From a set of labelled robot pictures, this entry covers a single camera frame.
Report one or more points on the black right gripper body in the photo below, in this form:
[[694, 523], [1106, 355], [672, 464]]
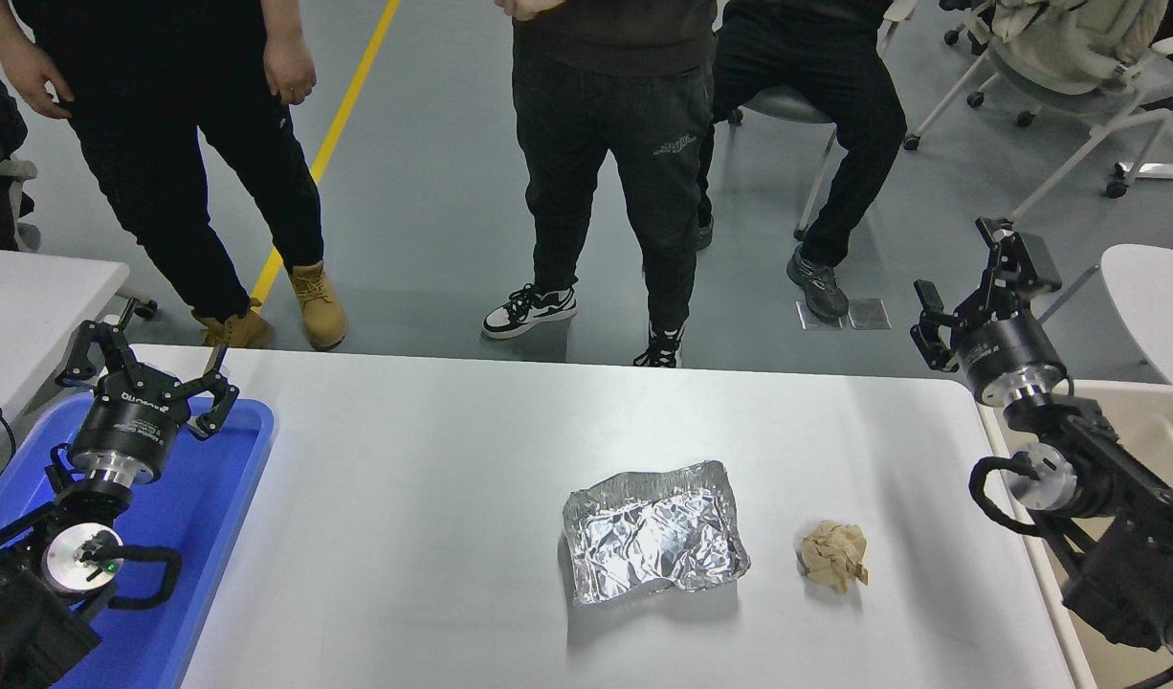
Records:
[[1012, 349]]

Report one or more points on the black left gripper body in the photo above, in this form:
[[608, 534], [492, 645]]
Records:
[[127, 421]]

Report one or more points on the tan paper ball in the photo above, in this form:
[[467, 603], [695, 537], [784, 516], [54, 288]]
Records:
[[835, 557]]

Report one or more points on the silver foil tray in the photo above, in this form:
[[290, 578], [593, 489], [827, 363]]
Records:
[[653, 536]]

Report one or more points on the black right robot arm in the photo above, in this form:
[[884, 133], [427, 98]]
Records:
[[1132, 555]]

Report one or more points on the person's left forearm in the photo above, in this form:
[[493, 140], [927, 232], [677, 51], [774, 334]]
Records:
[[280, 17]]

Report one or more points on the person's right hand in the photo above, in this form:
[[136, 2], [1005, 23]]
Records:
[[529, 8], [41, 81]]

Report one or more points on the person's left hand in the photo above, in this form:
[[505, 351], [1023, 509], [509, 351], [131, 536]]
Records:
[[292, 72]]

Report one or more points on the grey metal table leg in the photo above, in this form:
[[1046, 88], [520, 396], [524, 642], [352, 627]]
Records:
[[1076, 289]]

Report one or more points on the silver floor outlet plate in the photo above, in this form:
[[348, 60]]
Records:
[[872, 314], [807, 323]]

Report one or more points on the white rectangular side table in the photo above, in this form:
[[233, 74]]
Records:
[[32, 306]]

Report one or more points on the blue plastic tray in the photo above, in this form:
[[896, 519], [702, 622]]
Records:
[[213, 498]]

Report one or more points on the white round table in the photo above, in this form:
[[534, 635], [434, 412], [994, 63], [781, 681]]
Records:
[[1161, 306]]

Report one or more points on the large pale plastic bin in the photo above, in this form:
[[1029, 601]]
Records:
[[1156, 421]]

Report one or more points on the white chair base leg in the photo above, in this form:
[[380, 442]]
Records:
[[1161, 170]]

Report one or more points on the white wheeled office chair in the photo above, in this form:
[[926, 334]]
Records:
[[1036, 96]]

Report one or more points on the grey office chair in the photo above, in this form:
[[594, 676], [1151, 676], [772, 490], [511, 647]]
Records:
[[12, 172]]

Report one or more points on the beige coat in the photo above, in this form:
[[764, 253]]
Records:
[[1074, 38]]

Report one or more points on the grey wheeled stool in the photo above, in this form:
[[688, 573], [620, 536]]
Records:
[[787, 107]]

